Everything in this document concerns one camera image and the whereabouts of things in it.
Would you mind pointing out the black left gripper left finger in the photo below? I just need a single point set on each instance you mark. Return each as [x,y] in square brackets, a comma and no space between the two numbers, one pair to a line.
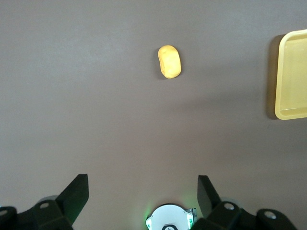
[69,196]

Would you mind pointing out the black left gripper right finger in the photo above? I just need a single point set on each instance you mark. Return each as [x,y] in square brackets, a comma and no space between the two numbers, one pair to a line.
[208,198]

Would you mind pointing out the yellow potato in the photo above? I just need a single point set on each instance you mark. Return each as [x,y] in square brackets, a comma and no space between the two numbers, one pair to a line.
[169,61]

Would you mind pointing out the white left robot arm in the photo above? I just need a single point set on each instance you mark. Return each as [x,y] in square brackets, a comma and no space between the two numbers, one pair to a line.
[168,215]

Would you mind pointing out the yellow plastic tray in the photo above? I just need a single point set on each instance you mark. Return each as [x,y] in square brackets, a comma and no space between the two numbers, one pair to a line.
[293,76]

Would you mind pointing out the brown table mat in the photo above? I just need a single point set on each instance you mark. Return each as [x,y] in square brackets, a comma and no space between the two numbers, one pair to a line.
[96,95]

